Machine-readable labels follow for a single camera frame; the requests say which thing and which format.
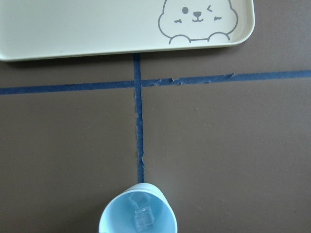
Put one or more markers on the clear ice cube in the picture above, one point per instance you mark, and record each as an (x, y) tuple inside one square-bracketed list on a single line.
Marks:
[(143, 219), (139, 200)]

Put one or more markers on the light blue plastic cup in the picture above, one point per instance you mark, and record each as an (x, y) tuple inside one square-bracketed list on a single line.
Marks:
[(118, 215)]

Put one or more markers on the cream bear serving tray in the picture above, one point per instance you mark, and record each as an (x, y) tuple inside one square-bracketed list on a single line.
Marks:
[(44, 29)]

